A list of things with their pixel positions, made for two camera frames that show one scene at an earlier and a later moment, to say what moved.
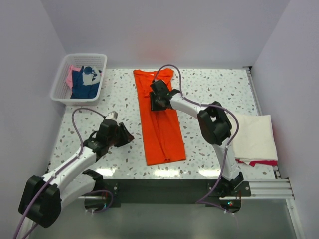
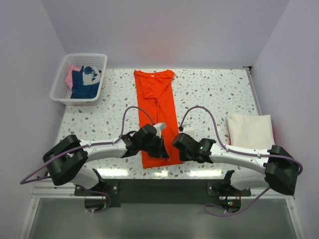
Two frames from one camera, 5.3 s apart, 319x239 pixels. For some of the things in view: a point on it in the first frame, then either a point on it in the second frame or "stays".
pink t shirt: x=69 y=78 stays
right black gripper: x=154 y=107 to x=184 y=158
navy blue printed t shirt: x=85 y=82 stays
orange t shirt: x=161 y=129 stays
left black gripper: x=127 y=137 to x=160 y=152
